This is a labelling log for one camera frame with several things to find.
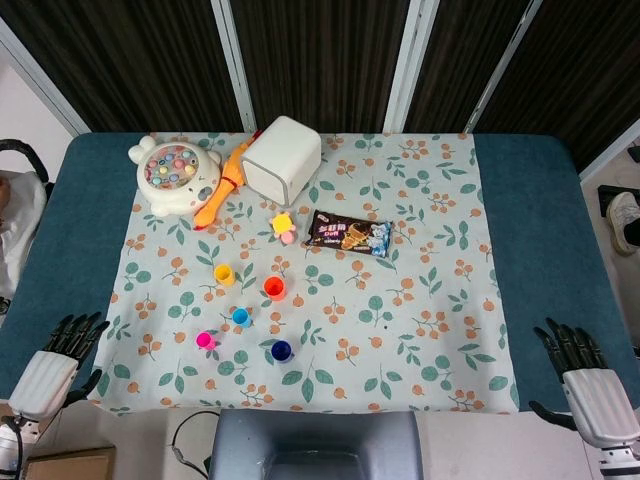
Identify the dark chocolate snack package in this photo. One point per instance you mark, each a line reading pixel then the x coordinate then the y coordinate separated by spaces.
pixel 345 232

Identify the white cloth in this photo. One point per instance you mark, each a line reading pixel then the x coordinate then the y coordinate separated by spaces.
pixel 20 225

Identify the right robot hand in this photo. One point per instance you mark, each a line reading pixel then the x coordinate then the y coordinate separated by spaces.
pixel 602 405

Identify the cardboard box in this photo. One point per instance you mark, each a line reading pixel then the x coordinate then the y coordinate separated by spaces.
pixel 70 465
pixel 4 409

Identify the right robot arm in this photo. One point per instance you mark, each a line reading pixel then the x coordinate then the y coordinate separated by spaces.
pixel 620 465

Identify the dark blue plastic cup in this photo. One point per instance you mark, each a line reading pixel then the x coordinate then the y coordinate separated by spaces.
pixel 281 351

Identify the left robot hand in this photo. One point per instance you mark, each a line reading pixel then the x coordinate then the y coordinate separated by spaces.
pixel 45 382

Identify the small yellow pink toy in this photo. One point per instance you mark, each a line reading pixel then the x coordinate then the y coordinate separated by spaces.
pixel 283 225

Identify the black chair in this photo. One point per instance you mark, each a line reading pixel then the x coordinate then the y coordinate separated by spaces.
pixel 27 152

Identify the orange rubber chicken toy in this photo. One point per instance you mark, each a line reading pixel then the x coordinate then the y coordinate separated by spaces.
pixel 222 192

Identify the white fishing game toy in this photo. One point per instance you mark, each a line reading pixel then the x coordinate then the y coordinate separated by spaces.
pixel 175 175

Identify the floral print tablecloth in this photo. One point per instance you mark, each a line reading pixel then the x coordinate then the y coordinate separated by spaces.
pixel 350 325

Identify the pink plastic cup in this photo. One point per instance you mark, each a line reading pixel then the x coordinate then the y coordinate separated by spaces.
pixel 204 341

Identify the dark folding screen panel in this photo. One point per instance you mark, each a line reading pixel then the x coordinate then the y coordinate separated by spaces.
pixel 140 60
pixel 575 75
pixel 460 60
pixel 320 55

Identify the white cube appliance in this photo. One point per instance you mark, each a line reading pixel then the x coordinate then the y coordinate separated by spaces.
pixel 285 155

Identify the yellow plastic cup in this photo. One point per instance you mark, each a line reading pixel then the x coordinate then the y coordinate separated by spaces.
pixel 224 274

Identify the orange plastic cup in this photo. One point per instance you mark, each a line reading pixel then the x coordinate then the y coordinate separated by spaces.
pixel 274 288

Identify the light blue plastic cup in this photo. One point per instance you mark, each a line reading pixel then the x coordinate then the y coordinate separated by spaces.
pixel 241 316

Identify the white sneaker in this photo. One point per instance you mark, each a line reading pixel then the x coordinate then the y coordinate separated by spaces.
pixel 622 220

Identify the teal table cover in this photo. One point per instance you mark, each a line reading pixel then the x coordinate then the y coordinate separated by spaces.
pixel 75 225

